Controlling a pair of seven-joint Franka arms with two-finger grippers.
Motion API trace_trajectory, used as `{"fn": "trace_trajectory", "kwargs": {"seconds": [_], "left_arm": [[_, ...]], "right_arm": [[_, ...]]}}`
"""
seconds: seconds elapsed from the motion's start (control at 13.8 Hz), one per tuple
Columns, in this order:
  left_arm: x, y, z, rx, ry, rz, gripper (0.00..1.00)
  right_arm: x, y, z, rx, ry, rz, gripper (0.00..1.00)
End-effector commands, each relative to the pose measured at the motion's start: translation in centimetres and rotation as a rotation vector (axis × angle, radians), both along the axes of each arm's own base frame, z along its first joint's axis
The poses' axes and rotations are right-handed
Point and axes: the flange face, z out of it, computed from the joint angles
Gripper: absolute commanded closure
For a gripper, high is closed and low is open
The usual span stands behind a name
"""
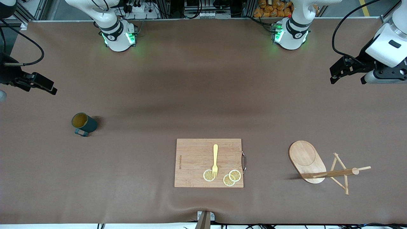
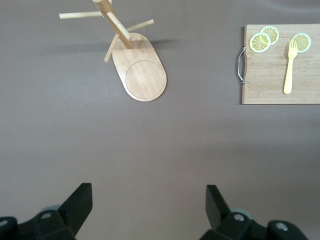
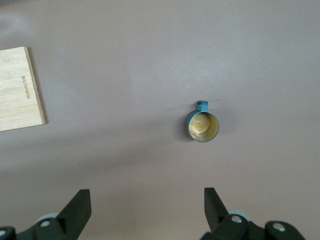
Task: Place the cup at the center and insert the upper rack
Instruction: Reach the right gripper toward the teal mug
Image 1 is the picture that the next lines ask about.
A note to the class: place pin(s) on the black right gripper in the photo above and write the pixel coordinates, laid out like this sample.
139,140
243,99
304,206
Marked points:
7,73

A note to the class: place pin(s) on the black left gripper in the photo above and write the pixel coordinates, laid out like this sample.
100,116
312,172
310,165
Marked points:
362,61

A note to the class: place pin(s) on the dark green cup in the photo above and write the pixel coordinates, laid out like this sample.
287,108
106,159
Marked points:
90,125

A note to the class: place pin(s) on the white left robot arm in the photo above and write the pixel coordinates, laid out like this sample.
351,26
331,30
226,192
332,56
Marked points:
292,35

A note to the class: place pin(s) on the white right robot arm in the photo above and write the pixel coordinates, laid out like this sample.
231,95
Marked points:
117,35

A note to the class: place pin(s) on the wooden peg rack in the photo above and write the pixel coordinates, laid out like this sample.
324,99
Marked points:
340,172

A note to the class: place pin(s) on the orange snack bags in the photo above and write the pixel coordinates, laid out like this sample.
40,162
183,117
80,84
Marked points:
273,9

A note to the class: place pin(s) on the oval wooden base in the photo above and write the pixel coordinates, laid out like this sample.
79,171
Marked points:
303,156

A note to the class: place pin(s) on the brown table cover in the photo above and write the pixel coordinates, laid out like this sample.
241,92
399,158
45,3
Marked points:
127,175

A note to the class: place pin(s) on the white power strip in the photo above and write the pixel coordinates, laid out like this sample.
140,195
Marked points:
138,9

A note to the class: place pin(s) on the grey socket strip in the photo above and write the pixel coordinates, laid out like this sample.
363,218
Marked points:
206,15

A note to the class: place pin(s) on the lemon slice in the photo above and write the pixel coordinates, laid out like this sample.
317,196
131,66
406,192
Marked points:
235,175
227,182
207,175

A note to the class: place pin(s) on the yellow fork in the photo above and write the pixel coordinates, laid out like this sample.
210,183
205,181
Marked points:
215,152

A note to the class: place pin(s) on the wooden cutting board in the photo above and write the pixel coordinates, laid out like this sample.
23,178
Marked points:
194,159

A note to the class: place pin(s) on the camera pole bracket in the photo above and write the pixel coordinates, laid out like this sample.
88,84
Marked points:
205,221

